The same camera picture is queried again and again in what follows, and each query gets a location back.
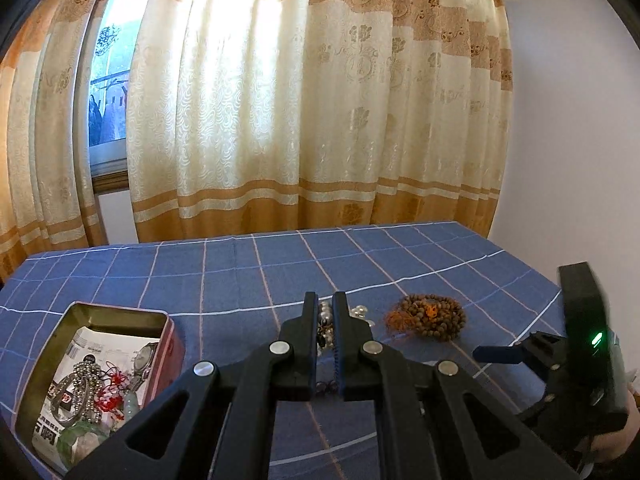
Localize cream gold curtain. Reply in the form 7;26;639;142
126;0;513;242
1;0;107;281

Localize cream gold left curtain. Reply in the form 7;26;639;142
1;0;107;281

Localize white pearl necklace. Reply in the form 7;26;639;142
316;300;377;356

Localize window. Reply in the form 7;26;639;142
88;0;149;193

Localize brown wooden bead mala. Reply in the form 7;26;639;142
384;295;466;342

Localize silver wrist watch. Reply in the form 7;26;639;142
129;342;158;392

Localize printed paper in tin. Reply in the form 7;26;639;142
32;326;160;474

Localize blue checked bed sheet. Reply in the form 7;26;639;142
0;220;569;480

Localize jade pendant red knot cord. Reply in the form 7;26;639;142
94;366;141;424

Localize person right hand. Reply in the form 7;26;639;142
591;390;640;463

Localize cream gold right curtain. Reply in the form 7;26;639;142
126;0;513;242

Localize pink metal tin box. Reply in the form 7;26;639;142
15;302;184;476

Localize green jade bangle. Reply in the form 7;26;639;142
55;420;110;469

